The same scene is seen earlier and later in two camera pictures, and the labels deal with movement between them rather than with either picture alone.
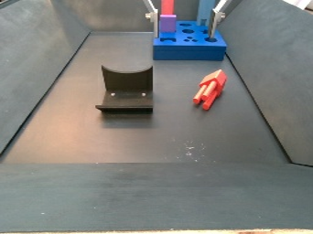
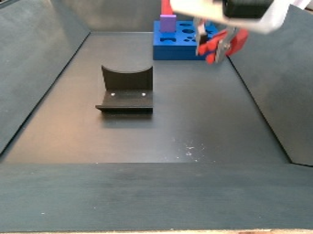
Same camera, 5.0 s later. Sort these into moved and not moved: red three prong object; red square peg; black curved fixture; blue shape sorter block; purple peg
Moved: red three prong object
Not moved: red square peg; purple peg; blue shape sorter block; black curved fixture
